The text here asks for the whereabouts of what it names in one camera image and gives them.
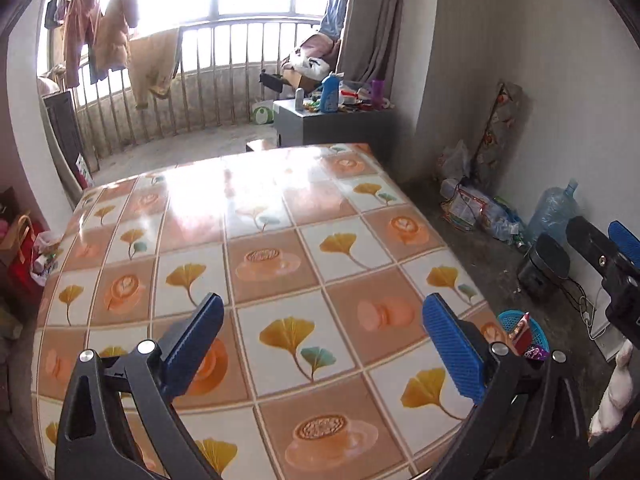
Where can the table with patterned tablecloth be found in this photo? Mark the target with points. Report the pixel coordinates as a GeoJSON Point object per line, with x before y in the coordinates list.
{"type": "Point", "coordinates": [280, 240]}

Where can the dark hanging cloth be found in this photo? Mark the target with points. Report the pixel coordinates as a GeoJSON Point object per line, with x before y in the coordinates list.
{"type": "Point", "coordinates": [52, 12]}

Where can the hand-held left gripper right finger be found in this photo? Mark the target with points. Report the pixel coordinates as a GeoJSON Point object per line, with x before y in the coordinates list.
{"type": "Point", "coordinates": [452, 347]}

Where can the purple bottle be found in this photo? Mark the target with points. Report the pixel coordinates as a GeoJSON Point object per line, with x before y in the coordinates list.
{"type": "Point", "coordinates": [377, 94]}

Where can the small grey bottle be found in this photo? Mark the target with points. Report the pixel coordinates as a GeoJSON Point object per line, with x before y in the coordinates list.
{"type": "Point", "coordinates": [300, 100]}

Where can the pink hanging jacket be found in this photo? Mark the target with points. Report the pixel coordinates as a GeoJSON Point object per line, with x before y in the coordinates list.
{"type": "Point", "coordinates": [80, 30]}

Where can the brown hanging jacket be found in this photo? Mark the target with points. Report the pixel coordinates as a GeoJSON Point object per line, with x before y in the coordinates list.
{"type": "Point", "coordinates": [117, 15]}

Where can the grey cabinet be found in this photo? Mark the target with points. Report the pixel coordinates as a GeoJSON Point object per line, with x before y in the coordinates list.
{"type": "Point", "coordinates": [330, 125]}

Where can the red bag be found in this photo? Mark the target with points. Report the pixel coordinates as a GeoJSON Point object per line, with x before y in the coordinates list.
{"type": "Point", "coordinates": [27, 265]}

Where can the red snack wrapper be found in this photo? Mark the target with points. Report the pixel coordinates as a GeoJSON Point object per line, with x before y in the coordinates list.
{"type": "Point", "coordinates": [520, 332]}

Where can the person's right hand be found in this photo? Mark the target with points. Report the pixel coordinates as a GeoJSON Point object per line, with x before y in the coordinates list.
{"type": "Point", "coordinates": [616, 390]}

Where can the beige hanging garment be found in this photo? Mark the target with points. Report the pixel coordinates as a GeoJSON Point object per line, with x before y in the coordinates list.
{"type": "Point", "coordinates": [152, 65]}

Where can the grey rice cooker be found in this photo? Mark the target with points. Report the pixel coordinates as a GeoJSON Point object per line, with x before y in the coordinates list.
{"type": "Point", "coordinates": [545, 265]}

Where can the white plastic bag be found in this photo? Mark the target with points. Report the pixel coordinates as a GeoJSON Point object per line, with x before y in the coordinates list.
{"type": "Point", "coordinates": [455, 160]}

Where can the metal window railing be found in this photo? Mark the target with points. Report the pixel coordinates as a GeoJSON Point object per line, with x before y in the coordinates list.
{"type": "Point", "coordinates": [220, 85]}

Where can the patterned wrapped board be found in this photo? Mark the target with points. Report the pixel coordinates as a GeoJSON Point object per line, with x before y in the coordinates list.
{"type": "Point", "coordinates": [500, 125]}

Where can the blue plastic basket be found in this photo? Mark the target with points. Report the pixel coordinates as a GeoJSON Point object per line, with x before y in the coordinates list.
{"type": "Point", "coordinates": [542, 332]}

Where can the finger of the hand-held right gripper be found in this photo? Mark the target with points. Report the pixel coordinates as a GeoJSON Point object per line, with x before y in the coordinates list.
{"type": "Point", "coordinates": [627, 242]}
{"type": "Point", "coordinates": [592, 242]}

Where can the cardboard box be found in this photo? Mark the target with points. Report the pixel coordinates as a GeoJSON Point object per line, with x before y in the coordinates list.
{"type": "Point", "coordinates": [297, 80]}

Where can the clear plastic bag of packets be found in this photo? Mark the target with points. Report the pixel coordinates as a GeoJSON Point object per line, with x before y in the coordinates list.
{"type": "Point", "coordinates": [475, 205]}

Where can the white shopping bag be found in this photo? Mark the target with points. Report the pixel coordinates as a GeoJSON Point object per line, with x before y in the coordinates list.
{"type": "Point", "coordinates": [312, 66]}

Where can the black leaning panel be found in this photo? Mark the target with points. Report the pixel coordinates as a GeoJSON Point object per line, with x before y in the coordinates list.
{"type": "Point", "coordinates": [65, 140]}

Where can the grey curtain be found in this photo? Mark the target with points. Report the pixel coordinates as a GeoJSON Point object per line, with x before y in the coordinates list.
{"type": "Point", "coordinates": [370, 20]}

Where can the white and green appliance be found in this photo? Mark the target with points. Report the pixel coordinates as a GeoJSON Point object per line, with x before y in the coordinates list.
{"type": "Point", "coordinates": [262, 112]}

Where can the purple snack bag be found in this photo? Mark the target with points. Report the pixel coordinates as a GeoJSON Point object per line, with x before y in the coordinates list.
{"type": "Point", "coordinates": [537, 353]}

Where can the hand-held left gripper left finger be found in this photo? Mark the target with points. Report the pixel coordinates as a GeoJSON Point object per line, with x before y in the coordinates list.
{"type": "Point", "coordinates": [192, 345]}

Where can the clear blue water jug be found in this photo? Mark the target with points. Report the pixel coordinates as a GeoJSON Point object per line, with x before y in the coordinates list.
{"type": "Point", "coordinates": [552, 210]}

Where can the blue hanging jeans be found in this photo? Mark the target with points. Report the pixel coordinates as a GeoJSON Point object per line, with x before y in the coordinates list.
{"type": "Point", "coordinates": [337, 5]}

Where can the blue detergent bottle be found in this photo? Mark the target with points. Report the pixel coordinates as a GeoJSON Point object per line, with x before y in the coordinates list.
{"type": "Point", "coordinates": [330, 95]}

